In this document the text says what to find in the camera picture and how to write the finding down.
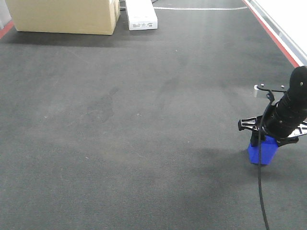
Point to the red left conveyor edge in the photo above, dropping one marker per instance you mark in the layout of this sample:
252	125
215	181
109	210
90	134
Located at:
6	29

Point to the large cardboard box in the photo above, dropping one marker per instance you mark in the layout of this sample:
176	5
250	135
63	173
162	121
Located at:
94	17

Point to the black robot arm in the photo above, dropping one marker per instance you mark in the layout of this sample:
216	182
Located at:
286	120

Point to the dark grey conveyor belt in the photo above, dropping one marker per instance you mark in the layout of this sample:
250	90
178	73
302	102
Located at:
138	130

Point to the red conveyor side rail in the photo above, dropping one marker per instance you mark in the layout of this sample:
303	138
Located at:
288	53

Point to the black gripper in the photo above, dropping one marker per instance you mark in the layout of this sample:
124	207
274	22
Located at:
284	133

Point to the white long carton box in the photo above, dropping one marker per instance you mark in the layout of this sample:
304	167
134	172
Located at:
141	15

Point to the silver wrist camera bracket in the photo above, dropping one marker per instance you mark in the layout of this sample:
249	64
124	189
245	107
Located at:
261	90

